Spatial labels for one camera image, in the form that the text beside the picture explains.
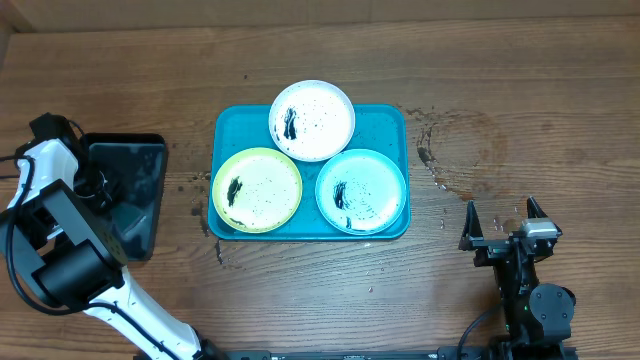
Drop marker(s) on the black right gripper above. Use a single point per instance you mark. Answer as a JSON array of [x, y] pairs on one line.
[[500, 245]]

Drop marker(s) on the white dirty plate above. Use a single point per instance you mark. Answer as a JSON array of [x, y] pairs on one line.
[[311, 120]]

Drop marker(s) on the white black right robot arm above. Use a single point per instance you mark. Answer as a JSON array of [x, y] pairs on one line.
[[537, 315]]

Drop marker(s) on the light blue dirty plate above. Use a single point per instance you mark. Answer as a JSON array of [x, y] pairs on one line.
[[361, 192]]

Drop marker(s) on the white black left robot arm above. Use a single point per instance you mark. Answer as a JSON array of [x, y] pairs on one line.
[[85, 206]]

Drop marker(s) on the black water basin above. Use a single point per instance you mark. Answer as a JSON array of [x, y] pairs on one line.
[[134, 166]]

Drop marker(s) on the blue plastic tray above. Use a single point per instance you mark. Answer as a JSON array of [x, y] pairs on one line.
[[379, 127]]

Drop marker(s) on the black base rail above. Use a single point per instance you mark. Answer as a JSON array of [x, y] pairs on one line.
[[442, 353]]

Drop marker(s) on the yellow-green dirty plate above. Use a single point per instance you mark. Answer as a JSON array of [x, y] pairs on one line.
[[257, 190]]

